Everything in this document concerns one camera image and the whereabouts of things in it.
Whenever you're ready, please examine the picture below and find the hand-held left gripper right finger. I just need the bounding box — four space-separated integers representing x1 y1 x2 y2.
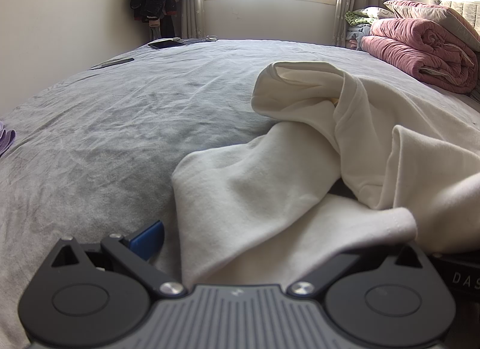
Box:
287 242 432 297

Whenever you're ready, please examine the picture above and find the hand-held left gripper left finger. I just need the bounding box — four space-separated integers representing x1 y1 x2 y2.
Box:
50 221 187 299

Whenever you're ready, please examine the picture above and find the white t-shirt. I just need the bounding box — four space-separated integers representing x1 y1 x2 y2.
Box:
172 61 480 287

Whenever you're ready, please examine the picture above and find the pile of mixed clothes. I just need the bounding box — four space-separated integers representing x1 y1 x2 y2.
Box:
344 7 394 50

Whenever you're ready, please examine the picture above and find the grey bed sheet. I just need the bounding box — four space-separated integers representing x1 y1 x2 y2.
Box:
0 38 480 349

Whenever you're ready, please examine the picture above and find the purple knit sweater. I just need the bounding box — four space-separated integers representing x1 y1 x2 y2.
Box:
0 122 16 156

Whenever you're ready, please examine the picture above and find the black tablet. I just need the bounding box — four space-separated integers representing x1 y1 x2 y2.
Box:
148 38 185 50

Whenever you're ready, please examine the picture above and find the pink quilt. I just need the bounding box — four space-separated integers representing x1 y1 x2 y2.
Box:
360 18 480 95

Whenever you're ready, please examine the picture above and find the grey padded headboard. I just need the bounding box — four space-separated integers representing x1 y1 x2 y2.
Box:
431 0 480 35

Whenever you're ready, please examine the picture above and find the pink pillow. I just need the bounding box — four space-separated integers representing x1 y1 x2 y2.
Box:
383 0 480 51

